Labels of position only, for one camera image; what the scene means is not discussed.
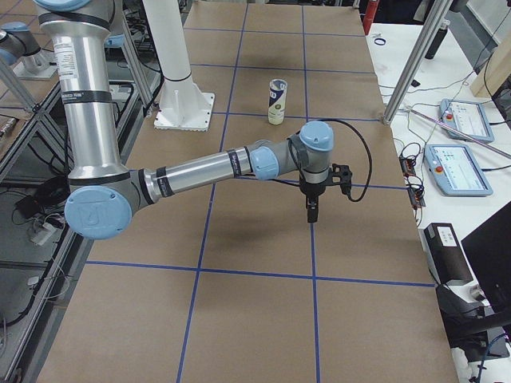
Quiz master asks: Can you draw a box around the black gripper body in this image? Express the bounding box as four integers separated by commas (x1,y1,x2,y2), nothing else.
299,179,327,204

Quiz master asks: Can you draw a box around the white tennis ball can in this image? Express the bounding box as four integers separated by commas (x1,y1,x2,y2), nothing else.
267,78,287,125

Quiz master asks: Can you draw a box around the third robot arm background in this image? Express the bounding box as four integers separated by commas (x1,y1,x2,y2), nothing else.
1,22,57,80

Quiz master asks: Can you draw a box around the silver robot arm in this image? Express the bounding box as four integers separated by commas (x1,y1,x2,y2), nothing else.
143,0,193,94
36,1,334,239

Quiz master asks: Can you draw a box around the black box white label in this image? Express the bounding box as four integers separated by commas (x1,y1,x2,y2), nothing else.
422,223,473,286

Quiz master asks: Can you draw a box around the teach pendant tablet near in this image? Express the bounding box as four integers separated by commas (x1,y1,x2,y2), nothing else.
424,144,493,197

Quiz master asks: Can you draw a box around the teach pendant tablet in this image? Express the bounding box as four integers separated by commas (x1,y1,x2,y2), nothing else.
424,144,493,197
439,99,494,144

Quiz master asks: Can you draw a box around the teach pendant tablet far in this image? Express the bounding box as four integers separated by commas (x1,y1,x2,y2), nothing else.
439,99,494,144

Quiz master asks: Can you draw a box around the black monitor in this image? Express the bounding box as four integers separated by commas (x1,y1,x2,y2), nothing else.
461,203,511,311

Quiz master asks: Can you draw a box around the red cylinder bottle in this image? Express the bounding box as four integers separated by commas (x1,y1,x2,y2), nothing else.
362,0,379,35

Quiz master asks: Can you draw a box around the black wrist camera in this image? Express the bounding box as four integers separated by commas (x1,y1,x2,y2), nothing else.
328,164,352,197

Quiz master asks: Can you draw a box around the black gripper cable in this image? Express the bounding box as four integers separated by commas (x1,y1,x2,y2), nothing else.
315,118,375,203

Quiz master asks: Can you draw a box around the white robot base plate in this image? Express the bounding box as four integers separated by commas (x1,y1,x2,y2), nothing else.
154,90,215,132

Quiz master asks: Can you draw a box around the aluminium frame post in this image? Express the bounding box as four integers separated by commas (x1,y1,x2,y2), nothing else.
382,0,453,125

